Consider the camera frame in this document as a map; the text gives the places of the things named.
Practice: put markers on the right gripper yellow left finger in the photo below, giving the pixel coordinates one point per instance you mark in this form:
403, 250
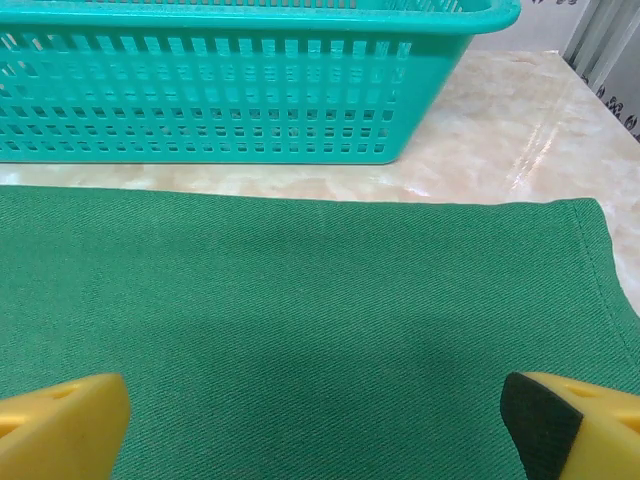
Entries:
60, 425

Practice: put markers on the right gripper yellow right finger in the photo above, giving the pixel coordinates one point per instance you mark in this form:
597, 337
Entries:
575, 430

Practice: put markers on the green long pants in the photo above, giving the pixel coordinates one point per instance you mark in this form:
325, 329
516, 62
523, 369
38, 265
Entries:
300, 300

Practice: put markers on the teal plastic slotted basket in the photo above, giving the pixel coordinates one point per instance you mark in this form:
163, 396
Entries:
200, 90

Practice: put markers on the aluminium frame post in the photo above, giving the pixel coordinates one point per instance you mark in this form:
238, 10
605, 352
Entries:
595, 35

